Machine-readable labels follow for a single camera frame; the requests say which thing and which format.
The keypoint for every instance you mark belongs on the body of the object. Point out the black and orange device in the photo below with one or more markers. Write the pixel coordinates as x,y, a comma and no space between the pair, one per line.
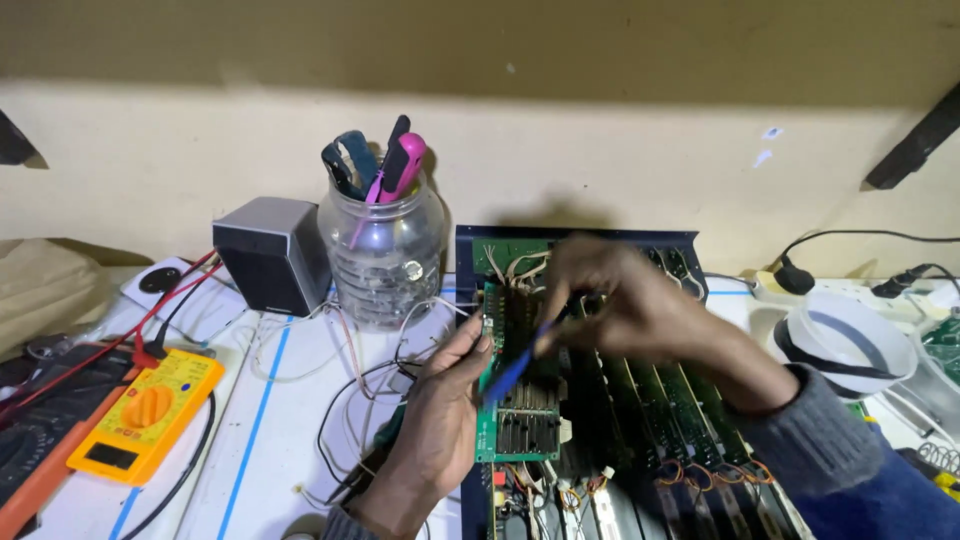
37,435

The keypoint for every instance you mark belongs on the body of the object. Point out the white power strip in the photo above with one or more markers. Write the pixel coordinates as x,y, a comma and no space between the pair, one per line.
847,289

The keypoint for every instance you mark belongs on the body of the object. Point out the person's right fingers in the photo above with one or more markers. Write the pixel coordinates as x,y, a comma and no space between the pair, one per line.
562,300

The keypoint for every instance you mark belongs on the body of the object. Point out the clear plastic jar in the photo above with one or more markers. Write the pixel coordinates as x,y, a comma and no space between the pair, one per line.
382,255

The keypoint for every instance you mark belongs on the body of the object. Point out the yellow multimeter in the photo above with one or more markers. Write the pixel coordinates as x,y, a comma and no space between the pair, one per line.
146,416

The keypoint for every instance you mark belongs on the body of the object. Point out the dark blue mixer chassis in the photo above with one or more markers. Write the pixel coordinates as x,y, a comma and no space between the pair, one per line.
645,420

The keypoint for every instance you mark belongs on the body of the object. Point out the small grey black speaker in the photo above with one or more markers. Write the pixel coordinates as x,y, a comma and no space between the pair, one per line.
270,255

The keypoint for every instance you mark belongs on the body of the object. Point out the clear plastic container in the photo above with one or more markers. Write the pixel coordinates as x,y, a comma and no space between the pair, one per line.
930,390

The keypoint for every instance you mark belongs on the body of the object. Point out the red probe lead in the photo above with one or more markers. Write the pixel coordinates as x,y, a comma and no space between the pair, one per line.
97,352

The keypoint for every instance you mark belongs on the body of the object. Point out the brown paper bag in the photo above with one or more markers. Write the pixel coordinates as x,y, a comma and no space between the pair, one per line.
45,289

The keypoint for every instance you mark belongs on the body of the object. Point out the metal coil spring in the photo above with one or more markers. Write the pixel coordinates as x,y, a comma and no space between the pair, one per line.
941,456

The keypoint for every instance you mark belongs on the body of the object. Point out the person's left hand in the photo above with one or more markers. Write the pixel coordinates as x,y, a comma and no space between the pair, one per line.
435,420

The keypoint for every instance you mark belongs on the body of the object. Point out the black power plug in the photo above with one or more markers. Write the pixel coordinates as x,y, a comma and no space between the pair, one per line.
793,277

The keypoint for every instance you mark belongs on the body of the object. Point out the person's right hand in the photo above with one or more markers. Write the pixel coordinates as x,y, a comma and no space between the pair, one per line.
637,300

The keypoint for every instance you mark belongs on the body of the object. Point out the black probe lead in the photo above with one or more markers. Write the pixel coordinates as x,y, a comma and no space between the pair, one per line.
176,307

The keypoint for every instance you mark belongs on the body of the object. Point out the green circuit board with sliders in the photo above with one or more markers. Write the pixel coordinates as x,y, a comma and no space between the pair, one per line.
525,420

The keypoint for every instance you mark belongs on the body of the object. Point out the small green circuit board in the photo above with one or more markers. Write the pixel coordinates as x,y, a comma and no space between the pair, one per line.
946,341

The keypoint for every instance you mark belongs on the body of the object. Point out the black shelf bracket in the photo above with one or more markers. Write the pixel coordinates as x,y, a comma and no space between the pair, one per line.
13,139
919,142

